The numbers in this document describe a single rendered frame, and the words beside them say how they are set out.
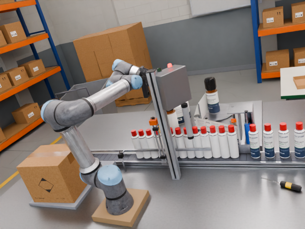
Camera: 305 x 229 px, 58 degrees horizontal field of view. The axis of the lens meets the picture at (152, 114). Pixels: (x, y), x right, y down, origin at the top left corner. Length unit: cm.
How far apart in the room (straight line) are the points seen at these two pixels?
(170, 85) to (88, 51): 399
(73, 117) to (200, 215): 76
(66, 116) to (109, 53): 393
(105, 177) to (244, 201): 70
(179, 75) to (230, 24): 449
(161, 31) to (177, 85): 483
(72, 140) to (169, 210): 61
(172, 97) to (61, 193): 87
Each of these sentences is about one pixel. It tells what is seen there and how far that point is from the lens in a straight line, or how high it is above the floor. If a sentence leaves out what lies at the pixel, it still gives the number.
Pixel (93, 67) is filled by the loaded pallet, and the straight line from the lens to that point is 536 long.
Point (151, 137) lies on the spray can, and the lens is 175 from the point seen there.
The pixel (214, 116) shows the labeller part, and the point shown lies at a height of 89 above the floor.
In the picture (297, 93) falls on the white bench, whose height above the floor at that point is 80.
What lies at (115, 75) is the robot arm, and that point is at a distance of 157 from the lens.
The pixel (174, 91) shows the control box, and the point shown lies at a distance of 143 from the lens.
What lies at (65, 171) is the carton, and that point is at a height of 105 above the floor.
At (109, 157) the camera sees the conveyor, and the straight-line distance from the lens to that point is 201.
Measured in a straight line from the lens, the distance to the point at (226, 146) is 166.
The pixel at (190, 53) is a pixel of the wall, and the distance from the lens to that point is 616.
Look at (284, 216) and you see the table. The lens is 144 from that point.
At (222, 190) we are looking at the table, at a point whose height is 83.
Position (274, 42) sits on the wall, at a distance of 580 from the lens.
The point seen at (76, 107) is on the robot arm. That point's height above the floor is 148.
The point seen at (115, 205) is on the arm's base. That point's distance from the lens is 151.
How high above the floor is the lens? 185
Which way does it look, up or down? 23 degrees down
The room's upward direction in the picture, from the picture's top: 14 degrees counter-clockwise
